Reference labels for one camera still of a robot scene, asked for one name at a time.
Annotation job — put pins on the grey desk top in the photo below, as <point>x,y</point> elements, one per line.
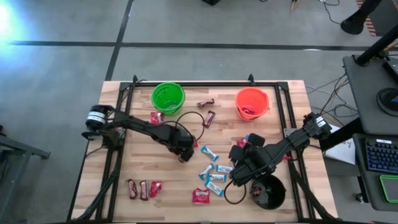
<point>360,102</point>

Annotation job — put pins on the pale wooden stick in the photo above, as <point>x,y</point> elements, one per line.
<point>294,4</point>

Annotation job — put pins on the backlit computer keyboard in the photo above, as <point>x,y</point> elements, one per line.
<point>382,155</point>

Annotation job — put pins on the green plastic bucket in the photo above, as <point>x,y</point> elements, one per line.
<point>161,93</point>

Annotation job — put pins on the small red tag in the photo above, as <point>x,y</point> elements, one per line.
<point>287,158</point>

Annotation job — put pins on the twisted brown PayDay bar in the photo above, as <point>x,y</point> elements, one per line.
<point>206,103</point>

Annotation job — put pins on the black stand leg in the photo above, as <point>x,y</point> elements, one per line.
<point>353,25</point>

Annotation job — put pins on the red white striped mat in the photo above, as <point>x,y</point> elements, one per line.
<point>370,28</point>

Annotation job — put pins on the dark grey desk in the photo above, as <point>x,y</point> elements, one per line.
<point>371,189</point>

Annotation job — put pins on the white paper sheet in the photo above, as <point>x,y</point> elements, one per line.
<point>342,152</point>

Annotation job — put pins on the black diagonal beam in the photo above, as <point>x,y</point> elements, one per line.
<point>342,135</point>

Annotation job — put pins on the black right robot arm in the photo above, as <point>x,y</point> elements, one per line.
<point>289,143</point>

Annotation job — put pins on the desk caster wheel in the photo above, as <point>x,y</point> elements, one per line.
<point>359,198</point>

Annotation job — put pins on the green-edged mouse pad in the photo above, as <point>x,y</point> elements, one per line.
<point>391,188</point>

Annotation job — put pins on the round black disc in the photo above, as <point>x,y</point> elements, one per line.
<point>385,102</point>

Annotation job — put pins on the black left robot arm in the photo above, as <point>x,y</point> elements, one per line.
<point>140,126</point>

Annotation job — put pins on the black plastic bucket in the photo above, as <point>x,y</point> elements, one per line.
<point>273,199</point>

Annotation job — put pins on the red Skittles packet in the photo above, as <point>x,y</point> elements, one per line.
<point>248,110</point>
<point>155,189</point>
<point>157,118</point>
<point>201,196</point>
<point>195,143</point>
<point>242,142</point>

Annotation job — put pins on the black stand pole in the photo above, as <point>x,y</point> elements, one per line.
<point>376,46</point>

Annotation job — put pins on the orange jack-o'-lantern bucket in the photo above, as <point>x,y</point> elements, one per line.
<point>258,99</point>

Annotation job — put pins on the grey metal cart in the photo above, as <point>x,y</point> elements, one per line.
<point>25,149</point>

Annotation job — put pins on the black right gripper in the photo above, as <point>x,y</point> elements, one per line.
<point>237,153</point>

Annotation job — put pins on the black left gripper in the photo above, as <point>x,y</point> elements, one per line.
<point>183,143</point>

